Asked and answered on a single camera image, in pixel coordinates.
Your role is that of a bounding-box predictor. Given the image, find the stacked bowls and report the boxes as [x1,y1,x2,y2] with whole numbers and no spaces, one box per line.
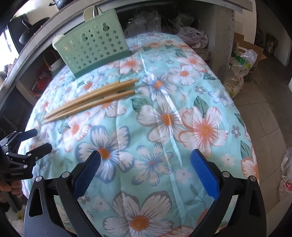
[42,50,67,71]

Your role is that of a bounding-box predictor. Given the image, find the green star-cutout utensil holder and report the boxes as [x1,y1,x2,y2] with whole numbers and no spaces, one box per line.
[52,6,132,78]

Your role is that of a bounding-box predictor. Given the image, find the black wok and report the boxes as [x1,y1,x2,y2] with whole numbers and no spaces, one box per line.
[18,17,51,45]

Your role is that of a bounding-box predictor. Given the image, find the clear bag of rice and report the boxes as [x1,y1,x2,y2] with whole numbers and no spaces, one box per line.
[223,49,260,99]

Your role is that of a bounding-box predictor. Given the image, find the plastic bag with toys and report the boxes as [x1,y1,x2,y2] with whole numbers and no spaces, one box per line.
[278,148,292,201]

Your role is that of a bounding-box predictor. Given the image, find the pink plastic bag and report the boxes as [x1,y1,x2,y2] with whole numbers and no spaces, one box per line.
[177,25,209,50]

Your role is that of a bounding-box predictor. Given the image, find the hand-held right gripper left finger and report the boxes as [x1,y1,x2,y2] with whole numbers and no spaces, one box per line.
[23,150,101,237]

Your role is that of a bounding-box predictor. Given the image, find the person's left hand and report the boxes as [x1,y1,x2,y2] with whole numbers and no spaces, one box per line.
[0,181,23,203]

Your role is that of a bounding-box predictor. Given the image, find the red packets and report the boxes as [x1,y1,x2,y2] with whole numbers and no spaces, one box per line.
[31,75,53,96]

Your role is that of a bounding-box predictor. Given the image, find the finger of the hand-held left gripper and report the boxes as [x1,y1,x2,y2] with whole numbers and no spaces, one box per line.
[0,129,38,147]
[9,143,53,164]

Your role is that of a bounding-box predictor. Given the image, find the white plastic ladle spoon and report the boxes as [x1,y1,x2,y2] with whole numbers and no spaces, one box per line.
[83,7,103,22]

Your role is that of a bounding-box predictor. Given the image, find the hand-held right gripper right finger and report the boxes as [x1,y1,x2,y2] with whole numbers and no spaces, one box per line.
[190,149,267,237]

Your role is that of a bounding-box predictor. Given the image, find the floral turquoise blanket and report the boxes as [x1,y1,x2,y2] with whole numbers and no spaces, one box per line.
[18,33,260,237]

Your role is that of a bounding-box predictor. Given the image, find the wooden chopstick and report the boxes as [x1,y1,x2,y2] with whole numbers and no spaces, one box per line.
[42,90,136,125]
[43,79,139,119]
[46,85,135,122]
[44,81,135,121]

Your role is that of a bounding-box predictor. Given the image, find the grey concrete counter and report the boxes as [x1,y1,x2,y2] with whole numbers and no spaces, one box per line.
[0,0,256,92]

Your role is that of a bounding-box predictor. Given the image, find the crumpled clear plastic bags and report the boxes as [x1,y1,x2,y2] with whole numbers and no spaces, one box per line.
[125,10,160,37]

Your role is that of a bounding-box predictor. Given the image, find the cardboard box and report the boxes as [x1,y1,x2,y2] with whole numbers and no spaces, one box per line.
[233,33,268,83]

